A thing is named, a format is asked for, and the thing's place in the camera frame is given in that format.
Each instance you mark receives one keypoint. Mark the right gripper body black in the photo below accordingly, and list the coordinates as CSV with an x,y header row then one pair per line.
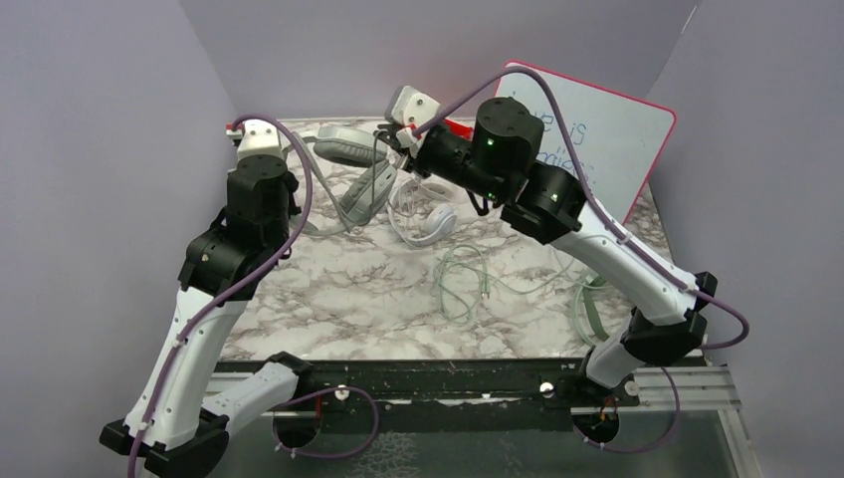
x,y
421,161

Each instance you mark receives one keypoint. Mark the red plastic bin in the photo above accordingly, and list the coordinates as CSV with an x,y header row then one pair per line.
x,y
459,129

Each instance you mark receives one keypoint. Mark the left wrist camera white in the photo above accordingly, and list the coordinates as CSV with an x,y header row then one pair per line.
x,y
255,137

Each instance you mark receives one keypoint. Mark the pink framed whiteboard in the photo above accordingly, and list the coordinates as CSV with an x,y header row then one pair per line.
x,y
617,138

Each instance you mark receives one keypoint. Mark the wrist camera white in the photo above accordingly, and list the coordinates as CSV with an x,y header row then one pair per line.
x,y
255,137
410,106

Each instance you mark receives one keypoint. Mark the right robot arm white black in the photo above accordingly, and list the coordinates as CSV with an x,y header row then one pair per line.
x,y
548,204

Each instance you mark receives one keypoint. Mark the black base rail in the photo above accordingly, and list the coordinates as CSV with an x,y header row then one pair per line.
x,y
445,395

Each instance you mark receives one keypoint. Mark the grey headphones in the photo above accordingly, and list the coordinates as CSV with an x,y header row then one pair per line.
x,y
352,167

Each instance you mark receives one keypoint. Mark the white headphones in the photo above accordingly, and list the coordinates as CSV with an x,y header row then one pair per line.
x,y
421,212

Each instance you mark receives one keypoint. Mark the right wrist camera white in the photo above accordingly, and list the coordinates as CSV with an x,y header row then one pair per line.
x,y
410,106

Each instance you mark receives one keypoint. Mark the aluminium frame rail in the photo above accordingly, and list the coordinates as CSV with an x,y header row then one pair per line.
x,y
699,388

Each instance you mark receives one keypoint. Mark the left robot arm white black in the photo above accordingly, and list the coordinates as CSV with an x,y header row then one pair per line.
x,y
173,430

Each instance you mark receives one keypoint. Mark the green headphones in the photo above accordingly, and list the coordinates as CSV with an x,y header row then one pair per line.
x,y
584,315

